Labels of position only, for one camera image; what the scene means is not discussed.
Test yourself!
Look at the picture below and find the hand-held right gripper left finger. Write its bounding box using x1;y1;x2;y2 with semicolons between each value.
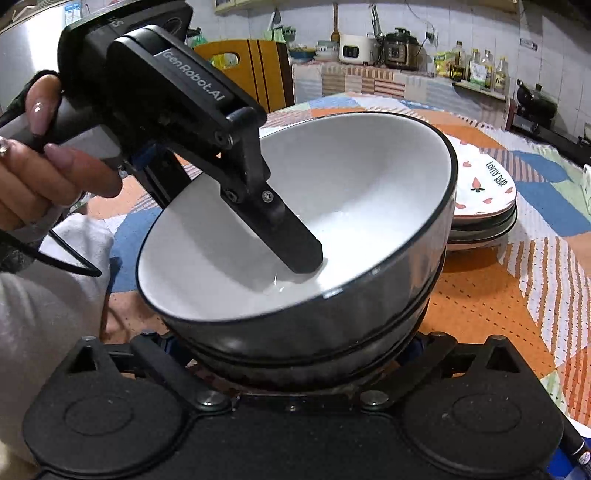
65;333;230;412

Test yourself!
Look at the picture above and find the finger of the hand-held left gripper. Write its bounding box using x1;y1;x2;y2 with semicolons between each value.
131;145;204;213
217;108;324;274

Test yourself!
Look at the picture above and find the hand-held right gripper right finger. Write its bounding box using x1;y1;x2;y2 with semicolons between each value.
361;333;514;412

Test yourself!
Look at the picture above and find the white bowl dark rim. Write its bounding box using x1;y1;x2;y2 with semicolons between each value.
185;249;448;393
137;111;459;365

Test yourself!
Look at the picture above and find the white plate pink bear print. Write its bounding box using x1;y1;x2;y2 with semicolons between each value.
450;135;518;228

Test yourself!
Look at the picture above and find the person's left forearm white sleeve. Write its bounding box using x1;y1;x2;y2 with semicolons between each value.
0;215;116;467

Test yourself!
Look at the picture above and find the person's left hand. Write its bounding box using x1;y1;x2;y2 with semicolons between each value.
0;69;123;232

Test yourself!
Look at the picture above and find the orange wooden chair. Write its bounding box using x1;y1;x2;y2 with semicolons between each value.
194;39;296;114

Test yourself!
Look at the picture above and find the silver metal appliance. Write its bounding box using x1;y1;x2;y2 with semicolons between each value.
0;0;81;114

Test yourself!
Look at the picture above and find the black marker pen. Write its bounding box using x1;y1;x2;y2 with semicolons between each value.
560;415;591;468

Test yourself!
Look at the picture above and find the patterned counter cloth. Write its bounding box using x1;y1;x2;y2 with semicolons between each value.
292;61;455;106

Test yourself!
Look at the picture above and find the wooden spatula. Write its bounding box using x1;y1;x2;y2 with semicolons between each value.
329;2;343;45

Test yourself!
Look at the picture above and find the white rice cooker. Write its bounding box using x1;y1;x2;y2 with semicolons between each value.
339;32;377;65

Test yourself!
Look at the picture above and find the black electric pressure cooker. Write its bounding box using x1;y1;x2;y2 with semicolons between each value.
383;28;422;71

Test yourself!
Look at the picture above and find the yellow food packet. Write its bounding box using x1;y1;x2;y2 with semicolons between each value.
433;51;455;78

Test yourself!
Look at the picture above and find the cooking oil bottle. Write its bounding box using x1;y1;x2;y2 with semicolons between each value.
450;41;465;82

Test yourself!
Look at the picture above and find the black gas stove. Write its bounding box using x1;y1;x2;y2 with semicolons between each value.
507;105;591;164

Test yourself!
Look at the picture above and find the black wok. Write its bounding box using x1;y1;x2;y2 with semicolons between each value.
515;78;560;119

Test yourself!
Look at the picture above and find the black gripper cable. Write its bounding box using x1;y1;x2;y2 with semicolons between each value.
0;228;103;278

